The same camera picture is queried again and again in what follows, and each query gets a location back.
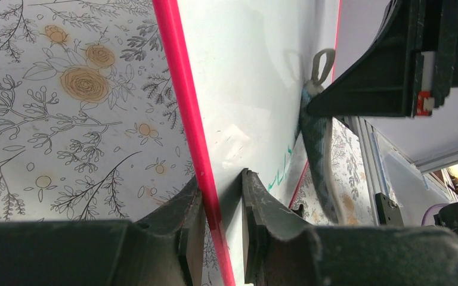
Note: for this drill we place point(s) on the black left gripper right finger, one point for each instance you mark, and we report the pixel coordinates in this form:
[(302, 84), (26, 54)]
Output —
[(280, 248)]

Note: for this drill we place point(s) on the grey glitter eraser mitt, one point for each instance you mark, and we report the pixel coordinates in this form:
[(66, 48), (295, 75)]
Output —
[(317, 138)]

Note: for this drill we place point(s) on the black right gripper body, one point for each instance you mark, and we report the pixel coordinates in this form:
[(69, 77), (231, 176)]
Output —
[(436, 55)]

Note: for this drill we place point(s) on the pink framed whiteboard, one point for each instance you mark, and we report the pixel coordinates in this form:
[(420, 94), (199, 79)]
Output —
[(238, 68)]

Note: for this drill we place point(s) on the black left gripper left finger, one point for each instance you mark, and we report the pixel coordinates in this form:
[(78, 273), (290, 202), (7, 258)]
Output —
[(163, 248)]

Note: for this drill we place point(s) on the floral table mat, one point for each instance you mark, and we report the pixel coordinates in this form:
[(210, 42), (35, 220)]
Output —
[(90, 127)]

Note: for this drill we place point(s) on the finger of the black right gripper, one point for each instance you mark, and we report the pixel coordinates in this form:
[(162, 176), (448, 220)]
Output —
[(380, 82)]

